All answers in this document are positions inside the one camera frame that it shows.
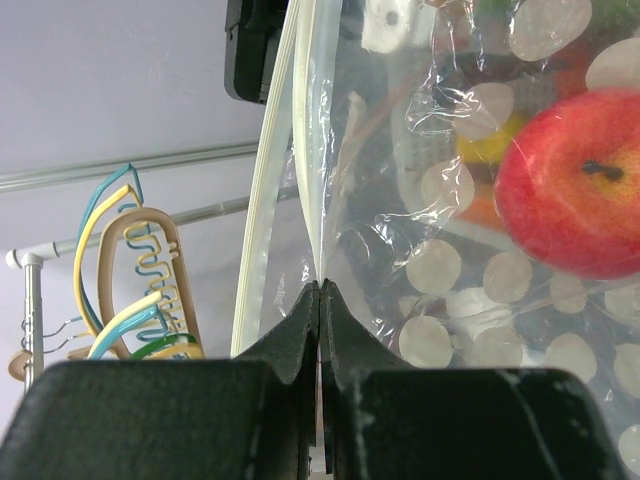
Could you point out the light blue hanger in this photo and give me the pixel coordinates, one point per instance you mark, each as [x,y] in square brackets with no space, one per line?
[120,349]

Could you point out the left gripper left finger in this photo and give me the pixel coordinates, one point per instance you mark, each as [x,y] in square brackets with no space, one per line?
[249,417]

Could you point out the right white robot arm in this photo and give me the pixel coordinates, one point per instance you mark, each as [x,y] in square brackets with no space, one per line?
[253,29]

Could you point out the teal plastic hanger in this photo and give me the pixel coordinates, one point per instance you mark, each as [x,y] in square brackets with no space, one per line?
[93,213]

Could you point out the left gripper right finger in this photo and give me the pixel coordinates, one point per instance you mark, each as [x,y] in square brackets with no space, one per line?
[385,419]

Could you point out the clear dotted zip top bag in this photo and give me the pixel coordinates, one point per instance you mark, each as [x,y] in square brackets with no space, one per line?
[380,184]

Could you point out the orange pumpkin slice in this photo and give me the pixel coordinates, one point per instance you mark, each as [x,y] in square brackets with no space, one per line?
[482,212]

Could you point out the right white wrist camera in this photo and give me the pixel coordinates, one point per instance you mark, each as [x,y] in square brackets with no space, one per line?
[389,25]

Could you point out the red apple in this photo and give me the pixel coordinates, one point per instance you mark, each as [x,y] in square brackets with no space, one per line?
[567,190]

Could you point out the yellow lemon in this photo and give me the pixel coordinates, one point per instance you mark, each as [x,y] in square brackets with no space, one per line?
[491,150]

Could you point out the green hanger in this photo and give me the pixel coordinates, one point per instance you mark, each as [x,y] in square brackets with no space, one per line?
[161,343]

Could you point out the grey clothes rack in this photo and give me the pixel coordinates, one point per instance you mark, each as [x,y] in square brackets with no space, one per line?
[117,212]

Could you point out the cream hanger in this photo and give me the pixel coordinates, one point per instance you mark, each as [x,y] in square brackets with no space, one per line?
[124,321]

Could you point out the yellow plastic hanger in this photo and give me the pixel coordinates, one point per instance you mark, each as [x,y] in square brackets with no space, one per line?
[104,260]

